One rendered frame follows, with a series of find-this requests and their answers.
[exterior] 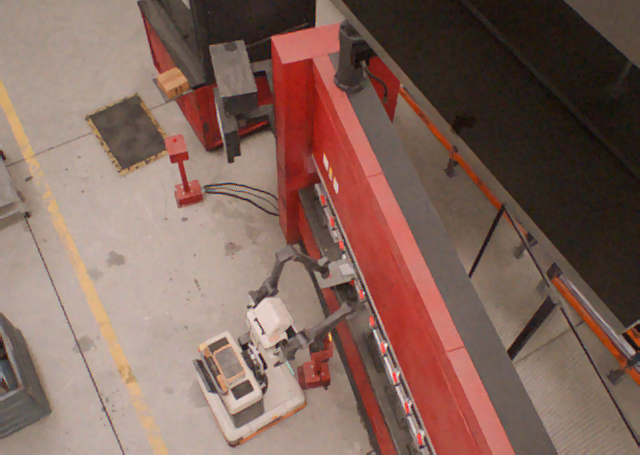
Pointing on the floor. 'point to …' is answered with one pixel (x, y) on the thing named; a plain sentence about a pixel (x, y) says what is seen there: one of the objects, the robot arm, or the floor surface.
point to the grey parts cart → (9, 190)
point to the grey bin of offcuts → (18, 383)
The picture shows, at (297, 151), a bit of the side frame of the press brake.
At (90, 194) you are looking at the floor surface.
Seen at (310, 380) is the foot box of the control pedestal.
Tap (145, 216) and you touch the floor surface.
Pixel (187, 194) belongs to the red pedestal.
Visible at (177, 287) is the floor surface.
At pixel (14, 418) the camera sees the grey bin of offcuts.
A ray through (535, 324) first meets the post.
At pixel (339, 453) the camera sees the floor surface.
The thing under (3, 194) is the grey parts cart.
